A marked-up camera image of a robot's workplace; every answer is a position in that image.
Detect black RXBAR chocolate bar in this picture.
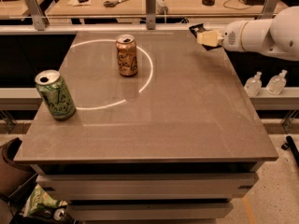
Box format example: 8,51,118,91
189,23,220,50

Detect upper grey drawer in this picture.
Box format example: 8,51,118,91
37,173,258,201

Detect green chip bag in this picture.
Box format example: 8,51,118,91
23,185,67,220

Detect middle metal bracket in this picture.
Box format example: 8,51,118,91
146,0,156,30

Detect lower grey drawer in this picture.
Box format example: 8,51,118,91
68,203,233,221

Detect brown bin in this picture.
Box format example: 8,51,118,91
0,137,36,198

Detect metal bracket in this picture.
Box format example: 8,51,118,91
24,0,49,31
146,0,156,30
256,0,285,21

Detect scissors on desk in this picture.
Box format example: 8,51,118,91
104,0,130,7

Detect black chair leg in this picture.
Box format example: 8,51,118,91
281,135,299,167

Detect clear sanitizer bottle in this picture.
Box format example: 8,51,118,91
244,72,262,97
266,70,288,95

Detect orange LaCroix can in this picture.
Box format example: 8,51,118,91
115,35,138,77

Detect right metal bracket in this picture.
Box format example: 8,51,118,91
256,0,285,21

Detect black cable on desk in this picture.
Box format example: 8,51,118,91
222,0,252,11

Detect grey drawer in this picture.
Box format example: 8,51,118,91
68,203,233,221
37,173,258,201

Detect left metal bracket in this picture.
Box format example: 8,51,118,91
24,0,49,31

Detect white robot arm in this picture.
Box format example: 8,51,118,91
197,7,299,61

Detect green LaCroix can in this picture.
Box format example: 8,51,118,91
35,70,76,120

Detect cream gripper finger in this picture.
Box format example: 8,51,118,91
197,30,223,47

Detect white paper under phone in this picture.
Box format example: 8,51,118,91
67,0,93,7

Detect white power adapter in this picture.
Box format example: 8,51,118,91
156,0,168,15

